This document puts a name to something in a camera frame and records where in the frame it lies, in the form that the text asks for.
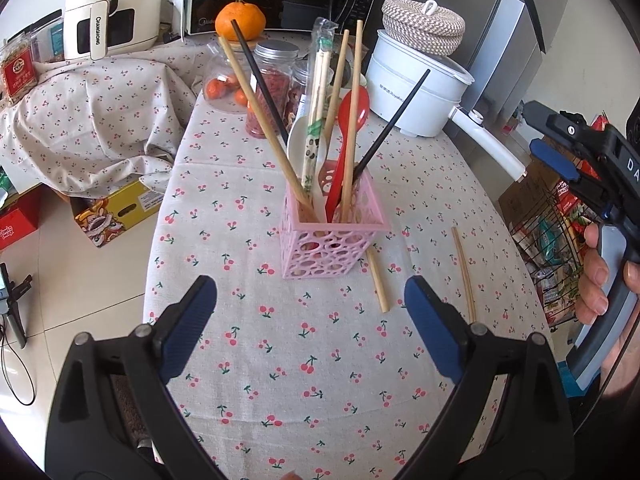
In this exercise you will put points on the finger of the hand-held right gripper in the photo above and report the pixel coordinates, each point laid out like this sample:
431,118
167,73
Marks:
540,112
550,156

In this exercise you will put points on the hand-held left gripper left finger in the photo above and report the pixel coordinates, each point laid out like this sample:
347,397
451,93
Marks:
187,330

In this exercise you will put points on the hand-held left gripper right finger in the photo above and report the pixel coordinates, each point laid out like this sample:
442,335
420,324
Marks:
430,330

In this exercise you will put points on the pink perforated utensil holder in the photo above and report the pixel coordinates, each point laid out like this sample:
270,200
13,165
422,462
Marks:
325,255

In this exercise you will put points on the black chopstick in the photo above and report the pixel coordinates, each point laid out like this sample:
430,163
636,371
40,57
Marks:
255,70
395,115

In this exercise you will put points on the red plastic spoon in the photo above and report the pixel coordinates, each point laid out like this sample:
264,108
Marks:
347,110

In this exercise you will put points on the white ceramic spoon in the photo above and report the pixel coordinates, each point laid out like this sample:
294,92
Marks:
299,142

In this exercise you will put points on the plastic chopstick pair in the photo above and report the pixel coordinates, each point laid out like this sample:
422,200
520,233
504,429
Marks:
320,85

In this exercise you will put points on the person's right hand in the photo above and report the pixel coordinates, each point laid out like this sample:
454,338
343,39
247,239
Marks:
592,280

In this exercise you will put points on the brown cardboard box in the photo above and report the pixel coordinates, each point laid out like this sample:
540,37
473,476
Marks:
525,190

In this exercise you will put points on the grey refrigerator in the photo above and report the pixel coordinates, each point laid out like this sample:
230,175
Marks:
515,25

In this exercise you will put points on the pile of snack packets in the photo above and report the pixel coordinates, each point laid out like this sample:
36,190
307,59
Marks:
555,270

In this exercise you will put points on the cherry print tablecloth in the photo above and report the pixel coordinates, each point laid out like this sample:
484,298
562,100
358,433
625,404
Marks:
300,385

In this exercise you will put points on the white electric pot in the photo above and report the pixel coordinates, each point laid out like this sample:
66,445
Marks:
410,95

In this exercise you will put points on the yellow cartoon print box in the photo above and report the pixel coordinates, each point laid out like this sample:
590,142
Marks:
115,210

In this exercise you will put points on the black phone stand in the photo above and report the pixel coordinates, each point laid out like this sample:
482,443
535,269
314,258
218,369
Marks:
12,300

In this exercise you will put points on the red box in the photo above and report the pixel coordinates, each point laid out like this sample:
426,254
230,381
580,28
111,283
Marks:
17,220

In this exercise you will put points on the clear jar of dried fruit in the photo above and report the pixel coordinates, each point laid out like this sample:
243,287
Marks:
300,85

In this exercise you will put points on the plastic container small tomatoes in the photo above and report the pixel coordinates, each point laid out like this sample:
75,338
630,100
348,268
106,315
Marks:
220,85

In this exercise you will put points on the clear jar of red berries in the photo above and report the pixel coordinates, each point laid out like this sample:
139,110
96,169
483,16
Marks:
272,90

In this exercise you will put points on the red label snack packet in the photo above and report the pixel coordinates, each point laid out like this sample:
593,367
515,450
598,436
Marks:
17,75

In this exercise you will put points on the orange tangerine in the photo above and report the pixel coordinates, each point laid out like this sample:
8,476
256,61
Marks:
242,20

